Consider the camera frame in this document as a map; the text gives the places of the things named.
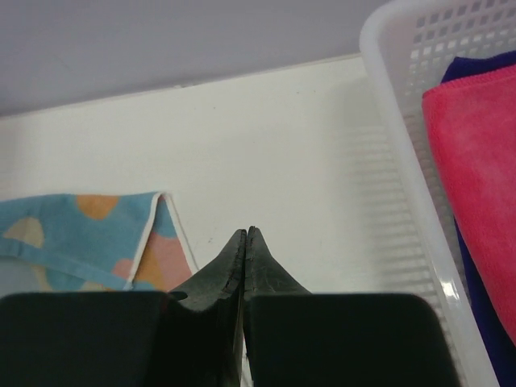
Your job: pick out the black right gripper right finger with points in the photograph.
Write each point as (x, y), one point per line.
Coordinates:
(298, 338)

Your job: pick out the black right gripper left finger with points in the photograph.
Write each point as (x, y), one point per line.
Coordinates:
(190, 336)

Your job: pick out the light blue patterned towel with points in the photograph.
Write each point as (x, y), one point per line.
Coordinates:
(79, 242)

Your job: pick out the purple towel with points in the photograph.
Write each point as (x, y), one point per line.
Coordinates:
(499, 346)

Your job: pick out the pink towel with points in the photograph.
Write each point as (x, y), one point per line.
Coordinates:
(470, 126)

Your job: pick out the white right plastic basket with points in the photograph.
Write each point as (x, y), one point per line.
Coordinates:
(406, 47)

